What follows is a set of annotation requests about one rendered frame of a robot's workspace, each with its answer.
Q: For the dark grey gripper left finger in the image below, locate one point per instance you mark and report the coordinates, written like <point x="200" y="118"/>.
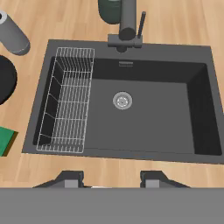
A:
<point x="71" y="178"/>

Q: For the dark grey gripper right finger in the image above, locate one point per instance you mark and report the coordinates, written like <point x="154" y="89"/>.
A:
<point x="152" y="178"/>

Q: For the dark grey sink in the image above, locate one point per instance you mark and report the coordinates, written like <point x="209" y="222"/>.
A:
<point x="140" y="116"/>

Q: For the green sponge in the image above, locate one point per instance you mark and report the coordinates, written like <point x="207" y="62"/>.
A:
<point x="5" y="140"/>

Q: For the black pan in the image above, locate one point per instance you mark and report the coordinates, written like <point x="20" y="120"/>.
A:
<point x="5" y="79"/>

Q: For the dark grey tap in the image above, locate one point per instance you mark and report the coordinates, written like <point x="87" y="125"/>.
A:
<point x="127" y="26"/>

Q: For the grey cylinder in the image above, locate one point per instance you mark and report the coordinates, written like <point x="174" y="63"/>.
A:
<point x="13" y="35"/>

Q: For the dark green jar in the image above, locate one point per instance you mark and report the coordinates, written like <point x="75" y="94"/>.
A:
<point x="109" y="11"/>

